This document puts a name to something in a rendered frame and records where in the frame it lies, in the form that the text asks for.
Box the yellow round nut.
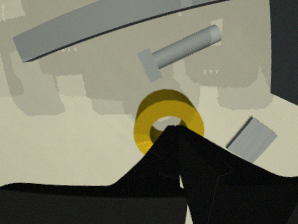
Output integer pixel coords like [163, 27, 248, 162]
[134, 89, 204, 155]

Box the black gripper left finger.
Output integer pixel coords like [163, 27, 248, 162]
[0, 125, 188, 224]

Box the large grey block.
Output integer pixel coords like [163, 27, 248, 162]
[269, 0, 298, 106]

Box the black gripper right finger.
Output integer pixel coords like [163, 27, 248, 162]
[175, 125, 298, 224]

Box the grey square plate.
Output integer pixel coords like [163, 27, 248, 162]
[226, 117, 278, 163]

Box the grey flat bar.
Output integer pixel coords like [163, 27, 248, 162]
[13, 0, 229, 63]

